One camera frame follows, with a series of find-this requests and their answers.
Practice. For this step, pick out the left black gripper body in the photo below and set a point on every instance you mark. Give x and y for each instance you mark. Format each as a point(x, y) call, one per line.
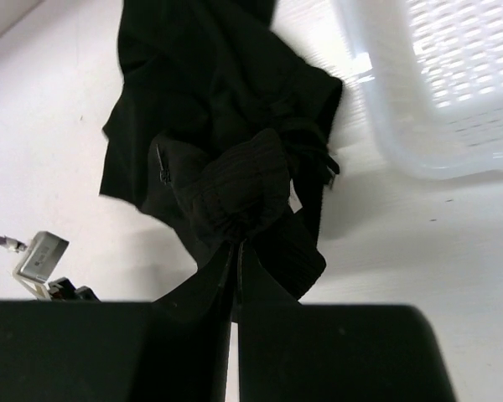
point(63, 290)

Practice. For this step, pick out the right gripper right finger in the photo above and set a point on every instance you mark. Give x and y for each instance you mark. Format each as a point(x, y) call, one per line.
point(289, 351)

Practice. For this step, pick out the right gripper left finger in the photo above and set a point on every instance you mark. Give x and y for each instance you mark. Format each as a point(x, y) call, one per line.
point(172, 349)

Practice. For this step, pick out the black shorts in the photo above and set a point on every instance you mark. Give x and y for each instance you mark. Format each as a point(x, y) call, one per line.
point(222, 132)

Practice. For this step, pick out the white plastic basket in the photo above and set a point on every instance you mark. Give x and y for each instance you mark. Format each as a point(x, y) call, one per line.
point(431, 76)

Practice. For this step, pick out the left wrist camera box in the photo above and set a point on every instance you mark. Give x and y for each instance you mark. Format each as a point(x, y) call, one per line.
point(38, 263)

